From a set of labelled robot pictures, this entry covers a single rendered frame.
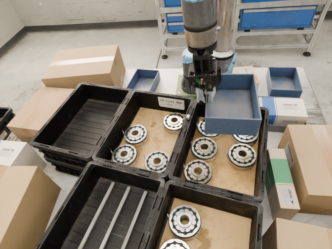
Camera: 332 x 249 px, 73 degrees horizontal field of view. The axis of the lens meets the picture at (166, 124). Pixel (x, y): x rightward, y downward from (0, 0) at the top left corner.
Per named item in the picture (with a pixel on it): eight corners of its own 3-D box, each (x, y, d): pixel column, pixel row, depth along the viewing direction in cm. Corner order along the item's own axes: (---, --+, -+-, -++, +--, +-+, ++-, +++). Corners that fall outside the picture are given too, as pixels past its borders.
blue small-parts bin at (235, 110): (206, 89, 81) (207, 73, 75) (250, 90, 78) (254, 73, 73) (204, 133, 68) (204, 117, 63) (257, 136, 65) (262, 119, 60)
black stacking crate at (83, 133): (89, 99, 124) (81, 83, 116) (138, 107, 116) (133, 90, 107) (43, 159, 101) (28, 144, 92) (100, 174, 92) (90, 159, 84)
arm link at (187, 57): (185, 63, 127) (184, 41, 117) (209, 65, 124) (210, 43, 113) (180, 77, 120) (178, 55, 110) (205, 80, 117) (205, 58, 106)
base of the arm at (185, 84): (183, 75, 136) (182, 62, 128) (209, 77, 132) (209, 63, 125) (178, 93, 127) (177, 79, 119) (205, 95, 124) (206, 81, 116)
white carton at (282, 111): (257, 126, 112) (261, 114, 106) (255, 109, 120) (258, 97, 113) (301, 129, 108) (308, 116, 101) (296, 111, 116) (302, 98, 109)
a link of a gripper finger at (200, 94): (194, 112, 68) (192, 89, 62) (196, 99, 72) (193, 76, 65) (205, 113, 68) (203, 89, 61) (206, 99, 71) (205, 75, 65)
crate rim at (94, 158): (134, 93, 109) (133, 89, 107) (195, 101, 100) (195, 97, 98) (92, 162, 85) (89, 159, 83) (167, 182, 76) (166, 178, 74)
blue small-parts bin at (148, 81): (139, 77, 151) (137, 68, 145) (160, 79, 147) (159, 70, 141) (128, 97, 138) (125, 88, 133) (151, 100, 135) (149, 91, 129)
